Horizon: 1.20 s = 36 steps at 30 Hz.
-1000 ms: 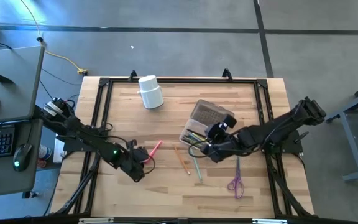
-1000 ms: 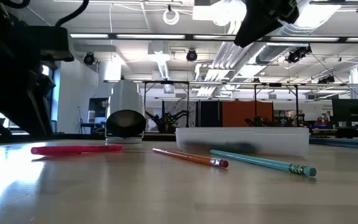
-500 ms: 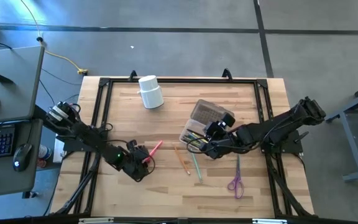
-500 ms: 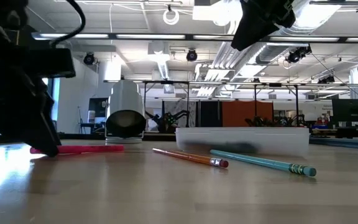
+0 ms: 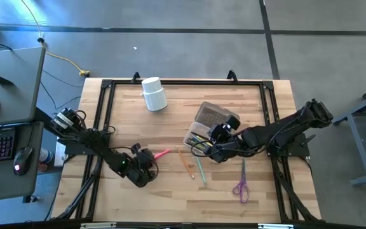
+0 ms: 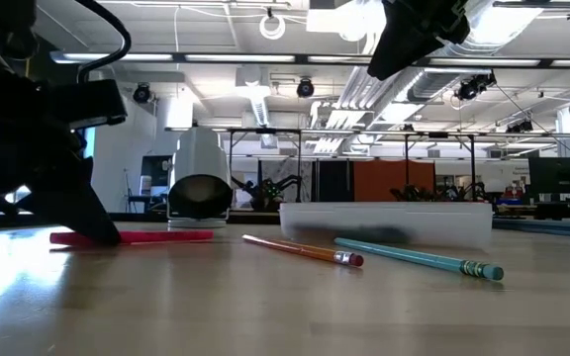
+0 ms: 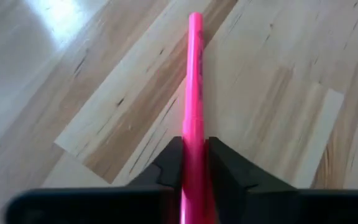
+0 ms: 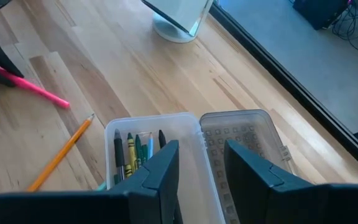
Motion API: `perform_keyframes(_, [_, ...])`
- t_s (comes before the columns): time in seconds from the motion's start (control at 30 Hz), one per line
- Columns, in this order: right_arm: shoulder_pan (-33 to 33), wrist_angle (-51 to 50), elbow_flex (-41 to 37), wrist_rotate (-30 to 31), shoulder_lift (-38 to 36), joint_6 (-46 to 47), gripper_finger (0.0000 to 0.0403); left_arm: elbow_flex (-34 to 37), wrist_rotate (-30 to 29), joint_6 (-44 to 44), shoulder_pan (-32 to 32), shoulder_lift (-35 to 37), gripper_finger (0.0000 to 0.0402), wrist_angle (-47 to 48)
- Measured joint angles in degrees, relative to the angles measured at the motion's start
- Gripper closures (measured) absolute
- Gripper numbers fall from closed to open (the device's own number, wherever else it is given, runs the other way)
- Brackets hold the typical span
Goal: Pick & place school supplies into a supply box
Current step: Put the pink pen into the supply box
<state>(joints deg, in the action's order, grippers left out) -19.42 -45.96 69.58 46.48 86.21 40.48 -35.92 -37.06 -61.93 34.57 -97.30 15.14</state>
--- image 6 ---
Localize clear plastic supply box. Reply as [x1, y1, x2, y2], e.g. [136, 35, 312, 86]
[278, 201, 494, 248]

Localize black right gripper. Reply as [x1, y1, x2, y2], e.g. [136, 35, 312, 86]
[367, 0, 473, 82]

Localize black ceiling rail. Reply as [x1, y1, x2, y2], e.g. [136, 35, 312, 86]
[492, 0, 570, 21]

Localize white ribbed ceiling duct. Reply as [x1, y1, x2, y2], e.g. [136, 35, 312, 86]
[336, 63, 410, 111]

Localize teal pencil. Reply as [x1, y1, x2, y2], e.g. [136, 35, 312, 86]
[333, 236, 506, 282]

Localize blue bar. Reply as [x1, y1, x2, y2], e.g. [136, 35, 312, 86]
[491, 217, 570, 240]

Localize orange partition panel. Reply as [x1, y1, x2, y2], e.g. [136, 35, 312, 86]
[352, 160, 436, 203]

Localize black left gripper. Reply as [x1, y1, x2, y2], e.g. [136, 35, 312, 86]
[0, 73, 123, 247]

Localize pink highlighter pen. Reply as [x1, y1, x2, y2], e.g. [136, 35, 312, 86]
[49, 229, 215, 247]

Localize black metal frame stand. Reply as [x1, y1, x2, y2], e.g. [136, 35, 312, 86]
[225, 127, 479, 204]

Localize orange pencil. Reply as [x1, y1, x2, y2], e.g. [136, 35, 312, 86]
[241, 233, 365, 268]

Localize black computer monitor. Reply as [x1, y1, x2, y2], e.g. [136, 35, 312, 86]
[527, 156, 570, 196]

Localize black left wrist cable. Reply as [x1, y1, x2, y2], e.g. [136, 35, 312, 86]
[74, 0, 134, 84]

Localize black partition panel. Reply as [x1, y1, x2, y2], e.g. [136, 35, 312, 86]
[314, 159, 354, 203]

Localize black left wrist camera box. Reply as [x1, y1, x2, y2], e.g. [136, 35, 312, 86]
[69, 78, 129, 132]

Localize white coiled cable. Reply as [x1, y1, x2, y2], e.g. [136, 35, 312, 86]
[257, 13, 287, 42]

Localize black ceiling lamp cluster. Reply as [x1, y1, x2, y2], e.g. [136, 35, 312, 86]
[454, 71, 498, 103]
[506, 119, 534, 134]

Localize dark wall board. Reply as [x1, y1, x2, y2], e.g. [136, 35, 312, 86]
[140, 154, 174, 198]

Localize white cylindrical container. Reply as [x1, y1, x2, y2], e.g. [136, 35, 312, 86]
[166, 126, 235, 230]

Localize dark background desk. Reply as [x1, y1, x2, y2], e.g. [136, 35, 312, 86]
[492, 200, 570, 223]

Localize white ceiling vent unit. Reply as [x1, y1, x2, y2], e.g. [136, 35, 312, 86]
[234, 64, 273, 128]

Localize black round ceiling lamp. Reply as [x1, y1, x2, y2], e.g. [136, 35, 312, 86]
[295, 76, 316, 99]
[132, 81, 153, 105]

